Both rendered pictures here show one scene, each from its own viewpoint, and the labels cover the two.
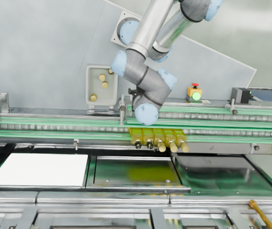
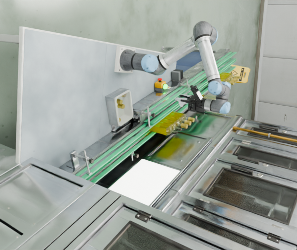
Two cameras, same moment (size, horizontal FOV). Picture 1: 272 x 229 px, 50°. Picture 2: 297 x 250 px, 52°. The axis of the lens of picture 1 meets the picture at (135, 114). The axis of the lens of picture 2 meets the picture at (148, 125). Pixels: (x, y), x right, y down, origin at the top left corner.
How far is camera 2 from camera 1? 165 cm
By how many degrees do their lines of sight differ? 45
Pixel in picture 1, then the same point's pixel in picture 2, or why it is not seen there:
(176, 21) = (189, 49)
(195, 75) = not seen: hidden behind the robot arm
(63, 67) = (91, 107)
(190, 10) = not seen: hidden behind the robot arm
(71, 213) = (196, 184)
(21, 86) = (68, 140)
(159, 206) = (214, 154)
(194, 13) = not seen: hidden behind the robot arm
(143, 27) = (213, 64)
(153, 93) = (226, 95)
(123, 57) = (219, 84)
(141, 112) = (227, 107)
